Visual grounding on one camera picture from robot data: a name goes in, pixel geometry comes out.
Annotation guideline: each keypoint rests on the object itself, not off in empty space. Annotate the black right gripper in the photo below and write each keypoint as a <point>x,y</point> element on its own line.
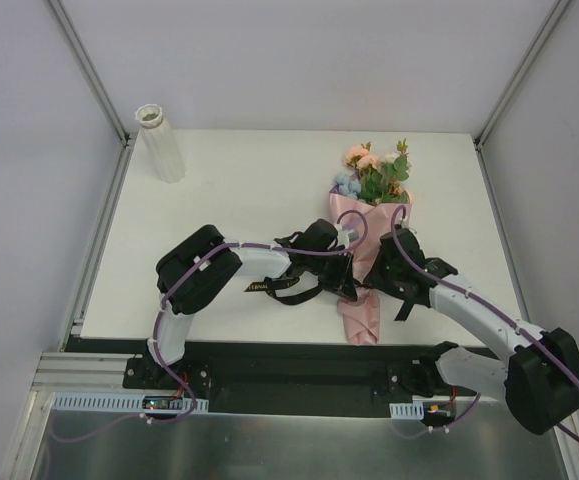
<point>380,273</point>

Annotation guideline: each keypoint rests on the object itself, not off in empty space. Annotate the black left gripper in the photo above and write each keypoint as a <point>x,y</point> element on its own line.
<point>344,275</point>

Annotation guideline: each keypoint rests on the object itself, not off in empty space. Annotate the pink flower bouquet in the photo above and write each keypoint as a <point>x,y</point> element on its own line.
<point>365,198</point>

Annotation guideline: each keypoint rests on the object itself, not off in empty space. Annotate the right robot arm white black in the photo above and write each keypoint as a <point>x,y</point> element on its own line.
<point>533,371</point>

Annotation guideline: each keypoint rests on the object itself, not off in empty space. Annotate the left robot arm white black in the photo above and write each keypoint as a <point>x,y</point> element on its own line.
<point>193,273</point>

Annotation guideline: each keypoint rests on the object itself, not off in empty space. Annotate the white ribbed vase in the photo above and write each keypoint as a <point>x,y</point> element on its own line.
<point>160,142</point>

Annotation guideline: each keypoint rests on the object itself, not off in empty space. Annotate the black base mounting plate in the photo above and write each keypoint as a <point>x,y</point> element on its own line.
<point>284,379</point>

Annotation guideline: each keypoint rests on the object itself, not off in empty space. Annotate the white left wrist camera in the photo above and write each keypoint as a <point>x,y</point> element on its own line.
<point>346,236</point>

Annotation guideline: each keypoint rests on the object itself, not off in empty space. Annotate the small white cable duct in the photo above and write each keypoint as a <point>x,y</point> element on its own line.
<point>407,411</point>

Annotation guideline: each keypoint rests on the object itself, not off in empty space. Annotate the white slotted cable duct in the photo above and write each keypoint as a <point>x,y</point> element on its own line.
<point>127,403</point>

